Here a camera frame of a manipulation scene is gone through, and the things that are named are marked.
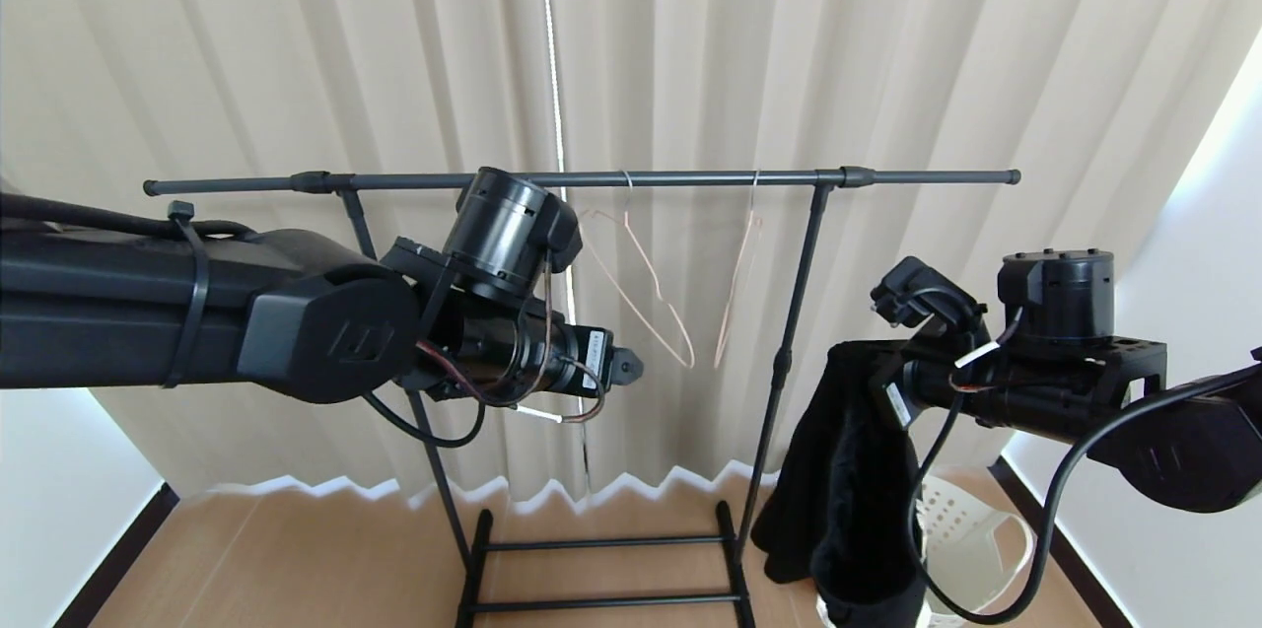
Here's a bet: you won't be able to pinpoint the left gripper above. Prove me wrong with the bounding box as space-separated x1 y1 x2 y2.
449 306 646 404

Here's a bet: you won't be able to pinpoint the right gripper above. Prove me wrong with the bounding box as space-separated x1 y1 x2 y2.
874 340 999 434

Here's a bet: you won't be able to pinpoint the black shorts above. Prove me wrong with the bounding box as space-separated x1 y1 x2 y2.
750 339 930 628

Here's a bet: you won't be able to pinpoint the pink clothes hanger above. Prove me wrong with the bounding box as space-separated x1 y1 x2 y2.
579 171 698 372
713 171 767 372

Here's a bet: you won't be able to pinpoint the white laundry basket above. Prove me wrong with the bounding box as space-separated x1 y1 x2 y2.
911 469 1038 628

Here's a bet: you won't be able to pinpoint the black clothes rack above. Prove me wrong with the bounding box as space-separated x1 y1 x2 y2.
142 166 1023 628

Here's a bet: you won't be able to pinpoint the beige curtain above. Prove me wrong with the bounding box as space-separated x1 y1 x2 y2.
0 0 1262 518

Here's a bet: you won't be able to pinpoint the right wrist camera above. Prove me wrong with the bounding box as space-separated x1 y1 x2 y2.
869 255 991 339

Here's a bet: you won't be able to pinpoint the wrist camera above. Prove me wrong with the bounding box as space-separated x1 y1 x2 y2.
869 255 991 339
536 196 584 275

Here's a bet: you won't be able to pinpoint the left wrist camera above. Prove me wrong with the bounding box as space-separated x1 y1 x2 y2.
536 196 584 275

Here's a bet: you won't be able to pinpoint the black cable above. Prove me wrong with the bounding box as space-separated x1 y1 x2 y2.
906 373 1262 627
359 390 488 451

